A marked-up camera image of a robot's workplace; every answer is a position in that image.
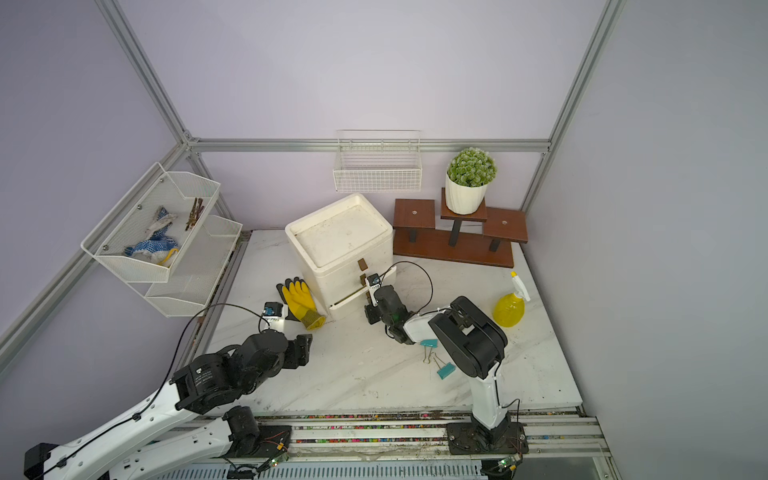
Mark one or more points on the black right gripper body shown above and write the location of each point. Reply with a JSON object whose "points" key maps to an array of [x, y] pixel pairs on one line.
{"points": [[376, 314]]}

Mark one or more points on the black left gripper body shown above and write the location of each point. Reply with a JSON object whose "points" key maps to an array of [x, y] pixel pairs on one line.
{"points": [[296, 355]]}

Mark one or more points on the white bottom drawer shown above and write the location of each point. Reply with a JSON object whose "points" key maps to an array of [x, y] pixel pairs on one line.
{"points": [[354, 303]]}

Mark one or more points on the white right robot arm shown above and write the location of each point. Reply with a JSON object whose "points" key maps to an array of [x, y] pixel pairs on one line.
{"points": [[474, 342]]}

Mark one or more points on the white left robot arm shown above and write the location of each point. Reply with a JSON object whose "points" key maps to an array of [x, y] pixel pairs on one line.
{"points": [[207, 382]]}

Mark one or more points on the white three-drawer cabinet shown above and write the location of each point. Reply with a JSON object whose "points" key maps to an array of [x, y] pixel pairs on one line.
{"points": [[337, 243]]}

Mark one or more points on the yellow black work glove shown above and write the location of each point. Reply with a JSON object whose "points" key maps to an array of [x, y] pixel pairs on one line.
{"points": [[296, 294]]}

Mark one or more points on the white mesh lower bin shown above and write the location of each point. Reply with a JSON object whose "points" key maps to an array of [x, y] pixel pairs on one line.
{"points": [[192, 284]]}

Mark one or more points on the white mesh bin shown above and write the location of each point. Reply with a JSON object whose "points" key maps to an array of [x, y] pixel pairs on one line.
{"points": [[125, 225], [192, 284]]}

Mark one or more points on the yellow spray bottle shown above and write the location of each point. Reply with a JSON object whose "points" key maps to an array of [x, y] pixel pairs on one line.
{"points": [[510, 309]]}

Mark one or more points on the brown wooden stepped shelf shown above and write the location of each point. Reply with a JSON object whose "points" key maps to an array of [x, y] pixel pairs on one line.
{"points": [[427, 229]]}

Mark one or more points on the blue white cloth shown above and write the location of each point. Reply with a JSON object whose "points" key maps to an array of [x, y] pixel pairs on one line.
{"points": [[157, 247]]}

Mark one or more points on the green plant in white pot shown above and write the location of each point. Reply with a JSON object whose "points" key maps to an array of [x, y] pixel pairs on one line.
{"points": [[468, 176]]}

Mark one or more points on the brown wooden clothespins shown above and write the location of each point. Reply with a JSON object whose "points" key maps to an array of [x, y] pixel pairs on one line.
{"points": [[195, 213]]}

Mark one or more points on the white mesh upper bin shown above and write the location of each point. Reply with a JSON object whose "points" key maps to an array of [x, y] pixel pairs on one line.
{"points": [[125, 225]]}

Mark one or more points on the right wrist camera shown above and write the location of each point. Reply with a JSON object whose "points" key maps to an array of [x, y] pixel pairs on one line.
{"points": [[374, 284]]}

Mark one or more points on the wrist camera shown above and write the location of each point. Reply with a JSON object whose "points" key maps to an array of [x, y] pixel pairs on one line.
{"points": [[273, 316], [374, 284]]}

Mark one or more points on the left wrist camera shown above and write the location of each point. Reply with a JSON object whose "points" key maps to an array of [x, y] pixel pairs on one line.
{"points": [[273, 316]]}

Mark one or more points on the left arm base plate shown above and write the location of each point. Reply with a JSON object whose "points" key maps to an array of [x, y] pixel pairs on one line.
{"points": [[250, 439]]}

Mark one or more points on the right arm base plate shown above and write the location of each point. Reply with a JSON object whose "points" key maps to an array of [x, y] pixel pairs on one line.
{"points": [[465, 438]]}

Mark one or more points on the white wire wall basket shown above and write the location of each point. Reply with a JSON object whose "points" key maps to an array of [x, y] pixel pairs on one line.
{"points": [[378, 161]]}

